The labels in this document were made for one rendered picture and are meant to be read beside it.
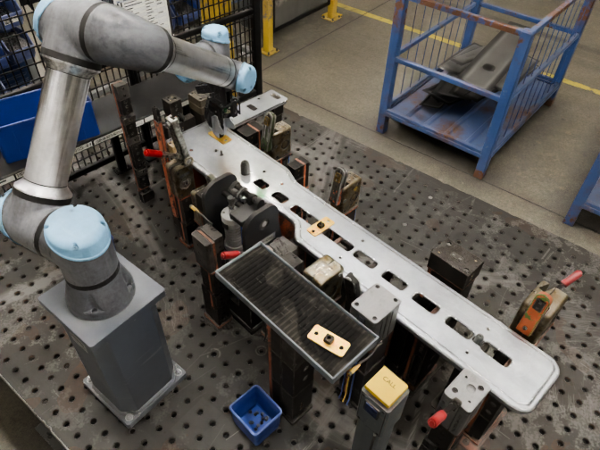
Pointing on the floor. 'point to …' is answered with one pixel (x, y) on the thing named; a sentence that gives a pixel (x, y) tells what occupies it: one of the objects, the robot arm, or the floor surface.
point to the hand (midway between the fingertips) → (219, 131)
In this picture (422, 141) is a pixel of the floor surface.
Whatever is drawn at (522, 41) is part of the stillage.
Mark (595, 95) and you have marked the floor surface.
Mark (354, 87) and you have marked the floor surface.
